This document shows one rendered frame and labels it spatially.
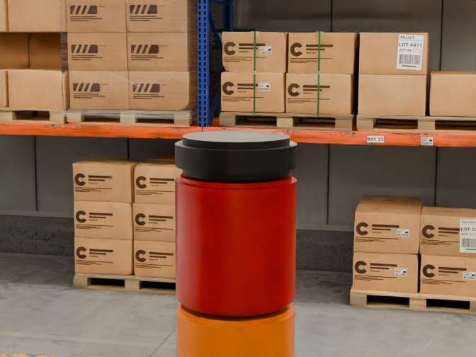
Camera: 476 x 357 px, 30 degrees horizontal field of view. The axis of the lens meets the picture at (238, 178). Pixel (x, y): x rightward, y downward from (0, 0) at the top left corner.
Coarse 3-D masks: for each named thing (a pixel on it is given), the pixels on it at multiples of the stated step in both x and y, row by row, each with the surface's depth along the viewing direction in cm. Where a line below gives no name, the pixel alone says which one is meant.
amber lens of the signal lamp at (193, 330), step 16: (176, 320) 37; (192, 320) 36; (208, 320) 35; (224, 320) 35; (240, 320) 35; (256, 320) 35; (272, 320) 36; (288, 320) 36; (176, 336) 37; (192, 336) 36; (208, 336) 35; (224, 336) 35; (240, 336) 35; (256, 336) 35; (272, 336) 35; (288, 336) 36; (176, 352) 37; (192, 352) 36; (208, 352) 35; (224, 352) 35; (240, 352) 35; (256, 352) 35; (272, 352) 36; (288, 352) 36
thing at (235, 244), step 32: (192, 192) 35; (224, 192) 34; (256, 192) 34; (288, 192) 35; (192, 224) 35; (224, 224) 34; (256, 224) 34; (288, 224) 35; (192, 256) 35; (224, 256) 34; (256, 256) 35; (288, 256) 36; (192, 288) 35; (224, 288) 35; (256, 288) 35; (288, 288) 36
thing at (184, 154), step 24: (192, 144) 35; (216, 144) 34; (240, 144) 34; (264, 144) 34; (288, 144) 36; (192, 168) 35; (216, 168) 34; (240, 168) 34; (264, 168) 34; (288, 168) 35
